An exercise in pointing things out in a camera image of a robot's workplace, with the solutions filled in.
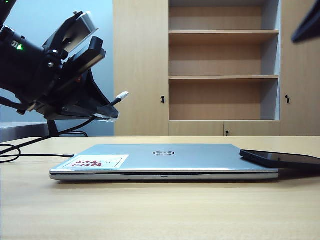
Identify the red white laptop sticker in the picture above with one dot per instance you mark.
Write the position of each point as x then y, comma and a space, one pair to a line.
97, 161

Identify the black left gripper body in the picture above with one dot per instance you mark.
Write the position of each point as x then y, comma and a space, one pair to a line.
65, 72

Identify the light wooden cabinet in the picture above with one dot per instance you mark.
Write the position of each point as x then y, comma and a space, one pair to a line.
140, 75

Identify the silver Dell laptop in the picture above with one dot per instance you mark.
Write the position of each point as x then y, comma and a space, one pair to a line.
175, 160

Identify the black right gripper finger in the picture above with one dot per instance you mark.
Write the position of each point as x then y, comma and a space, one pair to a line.
306, 26

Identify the grey low cabinet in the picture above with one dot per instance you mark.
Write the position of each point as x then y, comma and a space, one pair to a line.
22, 131

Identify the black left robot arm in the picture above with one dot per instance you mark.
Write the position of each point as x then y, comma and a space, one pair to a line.
17, 67

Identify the black office chair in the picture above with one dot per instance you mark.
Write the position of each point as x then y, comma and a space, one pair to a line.
53, 128

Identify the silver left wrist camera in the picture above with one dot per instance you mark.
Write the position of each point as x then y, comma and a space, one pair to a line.
80, 27

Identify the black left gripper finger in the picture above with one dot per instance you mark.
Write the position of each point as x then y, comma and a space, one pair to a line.
90, 92
92, 112

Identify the wooden cabinet shelf board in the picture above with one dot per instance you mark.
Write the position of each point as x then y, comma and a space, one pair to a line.
222, 77
222, 32

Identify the black cabinet key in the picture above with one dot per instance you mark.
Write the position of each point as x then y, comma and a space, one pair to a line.
227, 132
163, 99
287, 99

